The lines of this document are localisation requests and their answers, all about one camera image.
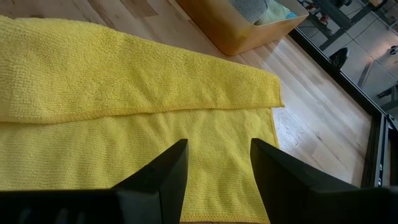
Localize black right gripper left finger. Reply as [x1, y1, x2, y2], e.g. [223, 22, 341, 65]
[0, 138, 190, 224]

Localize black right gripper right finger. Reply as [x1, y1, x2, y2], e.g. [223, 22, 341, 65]
[250, 138, 398, 224]

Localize yellow microfiber towel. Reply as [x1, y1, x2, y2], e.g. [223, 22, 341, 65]
[0, 15, 285, 224]

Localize green microfiber towel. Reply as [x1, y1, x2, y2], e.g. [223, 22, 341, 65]
[254, 0, 292, 26]

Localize grey microfiber towel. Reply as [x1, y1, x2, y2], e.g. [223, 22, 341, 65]
[229, 0, 269, 24]

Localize dark metal furniture legs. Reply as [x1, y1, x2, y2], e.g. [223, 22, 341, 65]
[298, 0, 389, 50]

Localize black aluminium frame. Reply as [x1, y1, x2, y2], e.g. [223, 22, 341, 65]
[287, 27, 398, 187]

